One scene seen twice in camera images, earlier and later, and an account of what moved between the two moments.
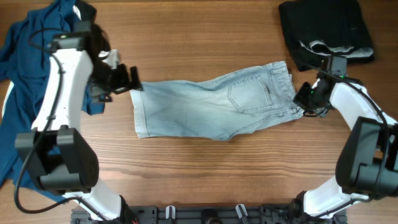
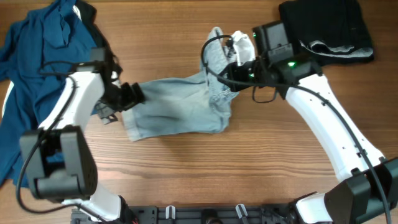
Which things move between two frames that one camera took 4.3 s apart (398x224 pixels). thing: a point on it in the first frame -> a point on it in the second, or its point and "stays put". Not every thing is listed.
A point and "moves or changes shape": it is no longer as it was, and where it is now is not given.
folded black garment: x=317 y=29 stays put
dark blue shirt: x=25 y=51 stays put
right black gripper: x=303 y=100 -> x=235 y=76
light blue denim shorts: x=219 y=107 moves or changes shape
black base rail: x=209 y=214 stays put
